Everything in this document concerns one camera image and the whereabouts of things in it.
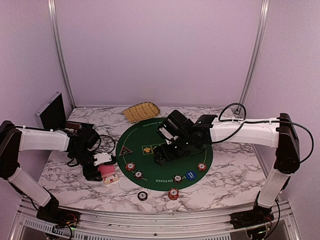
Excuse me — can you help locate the left aluminium frame post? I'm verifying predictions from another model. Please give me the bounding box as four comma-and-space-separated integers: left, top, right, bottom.
47, 0, 76, 109

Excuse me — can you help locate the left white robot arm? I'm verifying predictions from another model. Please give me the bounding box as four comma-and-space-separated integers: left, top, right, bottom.
0, 120, 100, 223

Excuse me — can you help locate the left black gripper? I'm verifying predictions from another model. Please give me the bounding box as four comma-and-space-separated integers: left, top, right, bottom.
71, 148, 102, 181

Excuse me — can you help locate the green round poker mat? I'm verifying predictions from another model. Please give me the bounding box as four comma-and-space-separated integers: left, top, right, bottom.
116, 117, 214, 191

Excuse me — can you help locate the black poker chip stack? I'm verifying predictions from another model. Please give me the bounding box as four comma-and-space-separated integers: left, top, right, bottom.
137, 191, 148, 201

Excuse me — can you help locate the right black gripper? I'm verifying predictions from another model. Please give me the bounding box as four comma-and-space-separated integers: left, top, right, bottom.
153, 133, 194, 166

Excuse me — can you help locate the red backed card deck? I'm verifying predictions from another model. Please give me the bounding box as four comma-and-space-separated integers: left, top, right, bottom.
97, 164, 116, 179

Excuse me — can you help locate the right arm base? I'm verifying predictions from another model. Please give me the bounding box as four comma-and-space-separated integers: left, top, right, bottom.
230, 197, 275, 229

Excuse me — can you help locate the aluminium poker case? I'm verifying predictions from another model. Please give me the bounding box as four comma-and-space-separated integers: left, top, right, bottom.
35, 91, 96, 134

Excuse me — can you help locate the red black chip row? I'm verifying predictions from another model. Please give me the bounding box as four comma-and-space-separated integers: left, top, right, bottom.
65, 121, 83, 133

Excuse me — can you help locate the triangular all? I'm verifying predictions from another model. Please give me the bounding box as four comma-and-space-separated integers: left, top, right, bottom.
119, 145, 133, 156

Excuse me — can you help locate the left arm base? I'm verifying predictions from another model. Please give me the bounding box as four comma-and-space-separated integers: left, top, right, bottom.
36, 193, 80, 228

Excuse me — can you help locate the front aluminium rail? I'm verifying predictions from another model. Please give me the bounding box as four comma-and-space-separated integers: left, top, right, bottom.
9, 199, 301, 240

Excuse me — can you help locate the red poker chip stack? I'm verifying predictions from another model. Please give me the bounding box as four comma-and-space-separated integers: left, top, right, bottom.
168, 188, 179, 200

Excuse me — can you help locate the blue small blind button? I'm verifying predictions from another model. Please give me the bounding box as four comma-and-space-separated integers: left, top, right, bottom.
185, 171, 197, 181

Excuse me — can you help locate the right aluminium frame post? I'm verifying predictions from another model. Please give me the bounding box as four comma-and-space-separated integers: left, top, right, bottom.
239, 0, 270, 105

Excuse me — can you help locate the aluminium frame post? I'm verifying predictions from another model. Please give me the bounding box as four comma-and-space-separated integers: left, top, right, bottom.
239, 0, 270, 105
47, 0, 76, 109

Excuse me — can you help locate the woven bamboo tray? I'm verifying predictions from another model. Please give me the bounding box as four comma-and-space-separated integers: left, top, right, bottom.
122, 101, 161, 123

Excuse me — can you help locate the ace card box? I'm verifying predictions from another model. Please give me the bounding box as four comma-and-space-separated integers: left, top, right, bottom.
102, 173, 119, 185

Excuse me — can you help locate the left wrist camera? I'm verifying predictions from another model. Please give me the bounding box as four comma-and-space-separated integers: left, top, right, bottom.
93, 152, 117, 166

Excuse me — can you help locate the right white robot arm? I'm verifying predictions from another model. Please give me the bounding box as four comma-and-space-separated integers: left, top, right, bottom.
153, 110, 301, 224

